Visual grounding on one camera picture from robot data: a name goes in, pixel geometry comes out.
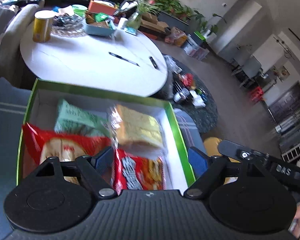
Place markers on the grey sofa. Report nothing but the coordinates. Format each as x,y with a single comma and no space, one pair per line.
11,62

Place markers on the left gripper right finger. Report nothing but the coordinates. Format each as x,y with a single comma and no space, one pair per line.
208,173

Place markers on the dark round marble table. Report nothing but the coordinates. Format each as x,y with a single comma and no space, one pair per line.
200,105

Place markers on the glass jar with lid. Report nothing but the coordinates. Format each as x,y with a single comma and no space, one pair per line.
181,95

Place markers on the clear storage bin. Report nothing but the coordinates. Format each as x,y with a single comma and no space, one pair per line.
192,49

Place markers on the white round coffee table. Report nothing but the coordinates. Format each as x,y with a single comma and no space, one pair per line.
85,61

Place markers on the black marker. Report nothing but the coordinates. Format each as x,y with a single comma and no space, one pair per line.
154,63

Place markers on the yellow can with white lid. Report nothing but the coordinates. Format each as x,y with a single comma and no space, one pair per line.
43,21

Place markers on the open cardboard box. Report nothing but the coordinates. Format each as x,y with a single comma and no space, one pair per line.
150,21

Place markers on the yellow cracker sandwich pack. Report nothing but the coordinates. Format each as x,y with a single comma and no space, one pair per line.
130,127

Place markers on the orange red box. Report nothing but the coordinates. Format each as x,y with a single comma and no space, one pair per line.
97,6

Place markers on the yellow round side table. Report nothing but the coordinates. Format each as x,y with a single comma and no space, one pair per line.
211,146

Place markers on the red noodle snack pack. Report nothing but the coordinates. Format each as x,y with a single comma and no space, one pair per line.
131,172

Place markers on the light blue tray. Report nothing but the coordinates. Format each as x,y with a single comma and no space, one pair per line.
104,28

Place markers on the light green snack bag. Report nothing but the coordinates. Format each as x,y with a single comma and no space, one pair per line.
73,120

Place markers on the black pen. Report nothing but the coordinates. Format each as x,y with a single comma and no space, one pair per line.
124,59

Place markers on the green cardboard box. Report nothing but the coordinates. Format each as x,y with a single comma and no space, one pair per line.
42,112

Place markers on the large red snack bag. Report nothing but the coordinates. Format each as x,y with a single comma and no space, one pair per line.
41,144

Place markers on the glass vase with plant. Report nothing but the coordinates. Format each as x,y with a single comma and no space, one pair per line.
142,7

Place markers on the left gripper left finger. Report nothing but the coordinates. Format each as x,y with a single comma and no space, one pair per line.
92,168

